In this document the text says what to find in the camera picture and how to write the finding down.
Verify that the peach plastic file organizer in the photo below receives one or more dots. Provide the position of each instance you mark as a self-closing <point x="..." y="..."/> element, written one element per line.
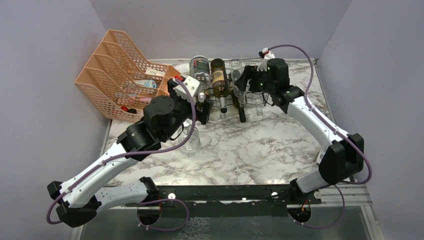
<point x="116" y="69"/>

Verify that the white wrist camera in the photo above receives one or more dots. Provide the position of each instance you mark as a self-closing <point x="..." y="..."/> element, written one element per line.
<point x="193" y="85"/>
<point x="265" y="55"/>

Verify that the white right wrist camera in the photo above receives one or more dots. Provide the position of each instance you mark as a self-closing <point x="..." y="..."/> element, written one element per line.
<point x="265" y="55"/>

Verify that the clear round glass bottle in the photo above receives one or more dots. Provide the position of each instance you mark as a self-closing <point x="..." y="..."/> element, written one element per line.
<point x="193" y="145"/>

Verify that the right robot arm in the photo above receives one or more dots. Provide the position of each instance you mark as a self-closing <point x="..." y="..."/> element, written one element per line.
<point x="343" y="151"/>

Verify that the small blue white object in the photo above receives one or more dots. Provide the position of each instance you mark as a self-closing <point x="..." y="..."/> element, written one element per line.
<point x="319" y="157"/>

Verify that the black wire wine rack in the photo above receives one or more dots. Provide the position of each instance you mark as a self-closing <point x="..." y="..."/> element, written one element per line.
<point x="229" y="77"/>

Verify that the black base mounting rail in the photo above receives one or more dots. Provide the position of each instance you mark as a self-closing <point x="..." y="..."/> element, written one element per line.
<point x="215" y="201"/>

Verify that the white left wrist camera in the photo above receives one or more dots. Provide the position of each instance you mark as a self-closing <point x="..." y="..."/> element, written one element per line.
<point x="193" y="85"/>

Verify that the clear tall glass bottle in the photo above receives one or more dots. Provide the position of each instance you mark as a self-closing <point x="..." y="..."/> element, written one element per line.
<point x="222" y="115"/>

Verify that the dark green wine bottle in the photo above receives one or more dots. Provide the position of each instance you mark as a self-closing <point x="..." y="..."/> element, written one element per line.
<point x="236" y="104"/>

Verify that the red and black small items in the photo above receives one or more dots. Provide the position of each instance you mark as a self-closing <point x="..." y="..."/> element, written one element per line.
<point x="129" y="110"/>

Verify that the green bottle silver foil neck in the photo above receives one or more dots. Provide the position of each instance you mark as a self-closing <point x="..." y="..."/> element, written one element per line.
<point x="220" y="83"/>

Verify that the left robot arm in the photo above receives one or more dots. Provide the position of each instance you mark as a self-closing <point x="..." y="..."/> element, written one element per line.
<point x="79" y="199"/>

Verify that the pink tube item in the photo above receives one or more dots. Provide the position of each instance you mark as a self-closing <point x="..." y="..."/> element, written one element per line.
<point x="140" y="97"/>

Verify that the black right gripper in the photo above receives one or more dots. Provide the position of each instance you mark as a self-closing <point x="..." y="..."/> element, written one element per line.
<point x="250" y="73"/>

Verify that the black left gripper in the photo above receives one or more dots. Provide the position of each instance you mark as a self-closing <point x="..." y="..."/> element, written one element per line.
<point x="202" y="116"/>

